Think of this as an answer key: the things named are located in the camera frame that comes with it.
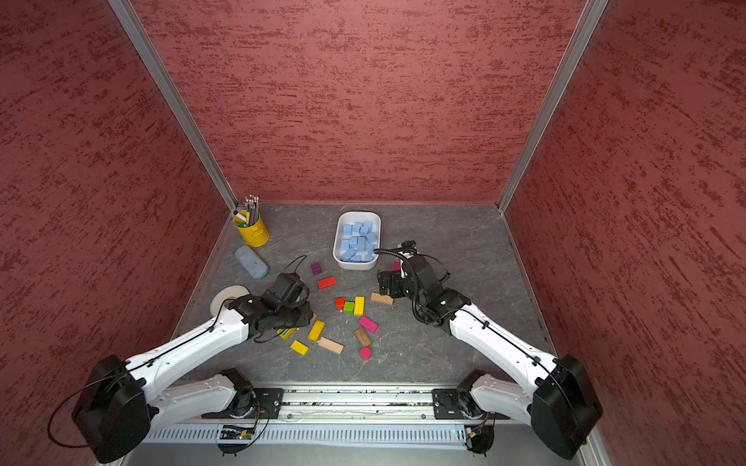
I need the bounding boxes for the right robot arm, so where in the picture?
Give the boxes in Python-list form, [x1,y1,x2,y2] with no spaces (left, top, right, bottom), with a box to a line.
[377,270,603,460]

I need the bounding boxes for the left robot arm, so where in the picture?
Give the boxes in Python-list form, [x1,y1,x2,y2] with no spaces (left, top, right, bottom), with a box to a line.
[71,294,313,463]

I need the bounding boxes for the tan block right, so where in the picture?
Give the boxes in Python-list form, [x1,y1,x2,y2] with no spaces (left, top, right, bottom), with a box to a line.
[370,292,394,305]

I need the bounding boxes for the striped yellow block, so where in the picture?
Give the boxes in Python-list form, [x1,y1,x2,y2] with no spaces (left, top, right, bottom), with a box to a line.
[279,328,295,340]

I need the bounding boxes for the yellow long block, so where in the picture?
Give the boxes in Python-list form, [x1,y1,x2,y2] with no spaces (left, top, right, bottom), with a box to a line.
[308,320,326,342]

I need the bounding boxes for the yellow block bottom left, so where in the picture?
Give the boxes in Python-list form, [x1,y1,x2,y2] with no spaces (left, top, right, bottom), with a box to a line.
[291,341,309,356]

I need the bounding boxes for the yellow upright block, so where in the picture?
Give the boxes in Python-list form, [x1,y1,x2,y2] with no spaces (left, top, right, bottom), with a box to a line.
[354,296,365,316]

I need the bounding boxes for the tan long block bottom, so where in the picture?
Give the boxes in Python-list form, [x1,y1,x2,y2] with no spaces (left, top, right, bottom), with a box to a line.
[318,337,344,355]

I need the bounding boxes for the red long block upper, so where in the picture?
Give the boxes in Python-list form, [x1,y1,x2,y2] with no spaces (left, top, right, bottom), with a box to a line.
[318,277,337,290]

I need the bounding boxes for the magenta block centre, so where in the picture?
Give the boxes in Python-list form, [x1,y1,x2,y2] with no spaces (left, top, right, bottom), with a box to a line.
[359,316,379,334]

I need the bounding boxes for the dark wood block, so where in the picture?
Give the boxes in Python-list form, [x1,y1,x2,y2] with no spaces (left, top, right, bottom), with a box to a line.
[354,327,372,348]

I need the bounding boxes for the tape roll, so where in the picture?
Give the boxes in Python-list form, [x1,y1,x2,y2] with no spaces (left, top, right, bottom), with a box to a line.
[210,285,250,316]

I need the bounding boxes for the grey glasses case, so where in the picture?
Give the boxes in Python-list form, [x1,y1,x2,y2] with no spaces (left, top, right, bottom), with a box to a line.
[234,246,269,280]

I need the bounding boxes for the yellow pencil bucket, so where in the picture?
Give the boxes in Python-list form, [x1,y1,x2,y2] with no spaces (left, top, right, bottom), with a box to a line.
[233,211,270,248]

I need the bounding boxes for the pencils in bucket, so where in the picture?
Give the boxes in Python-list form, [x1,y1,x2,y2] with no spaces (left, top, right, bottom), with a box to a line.
[233,195,260,227]

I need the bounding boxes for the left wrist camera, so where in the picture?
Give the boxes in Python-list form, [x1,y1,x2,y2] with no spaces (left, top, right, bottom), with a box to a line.
[266,273,308,306]

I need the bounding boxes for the aluminium front rail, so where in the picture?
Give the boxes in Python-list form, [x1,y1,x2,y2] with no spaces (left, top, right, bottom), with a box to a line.
[124,383,593,423]

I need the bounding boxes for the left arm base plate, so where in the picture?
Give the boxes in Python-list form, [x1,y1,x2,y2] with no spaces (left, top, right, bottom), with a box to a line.
[227,388,285,419]

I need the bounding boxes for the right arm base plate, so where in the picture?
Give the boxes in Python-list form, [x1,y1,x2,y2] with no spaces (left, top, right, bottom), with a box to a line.
[431,388,485,419]

